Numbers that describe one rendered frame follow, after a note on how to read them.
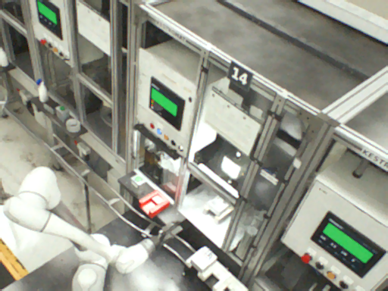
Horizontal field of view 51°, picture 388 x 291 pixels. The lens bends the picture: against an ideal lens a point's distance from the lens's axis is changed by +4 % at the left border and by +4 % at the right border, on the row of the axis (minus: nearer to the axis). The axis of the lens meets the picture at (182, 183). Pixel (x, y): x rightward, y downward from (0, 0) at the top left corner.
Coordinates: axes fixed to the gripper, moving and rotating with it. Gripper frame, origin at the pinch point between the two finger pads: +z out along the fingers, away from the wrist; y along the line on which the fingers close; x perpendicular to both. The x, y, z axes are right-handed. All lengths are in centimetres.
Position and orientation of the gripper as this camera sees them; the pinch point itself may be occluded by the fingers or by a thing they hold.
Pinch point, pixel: (178, 225)
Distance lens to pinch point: 220.3
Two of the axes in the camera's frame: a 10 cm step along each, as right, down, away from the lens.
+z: 7.1, -4.6, 5.4
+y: 1.3, -6.7, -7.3
